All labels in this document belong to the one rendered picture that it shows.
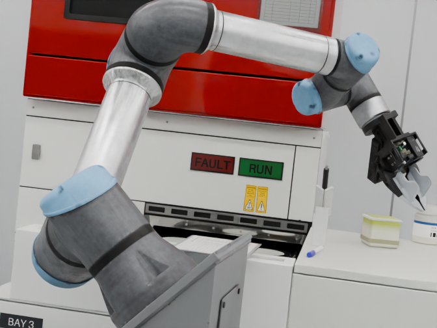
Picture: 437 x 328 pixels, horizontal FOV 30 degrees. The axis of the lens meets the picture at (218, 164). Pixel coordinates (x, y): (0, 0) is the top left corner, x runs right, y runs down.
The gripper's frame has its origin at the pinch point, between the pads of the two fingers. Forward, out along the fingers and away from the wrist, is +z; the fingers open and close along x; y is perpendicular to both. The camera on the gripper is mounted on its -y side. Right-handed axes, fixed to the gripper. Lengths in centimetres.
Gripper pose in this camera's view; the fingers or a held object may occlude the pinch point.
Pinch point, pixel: (419, 207)
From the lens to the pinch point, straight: 176.7
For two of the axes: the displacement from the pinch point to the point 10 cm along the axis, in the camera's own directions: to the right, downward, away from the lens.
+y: 3.1, -4.3, -8.5
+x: 8.4, -2.9, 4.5
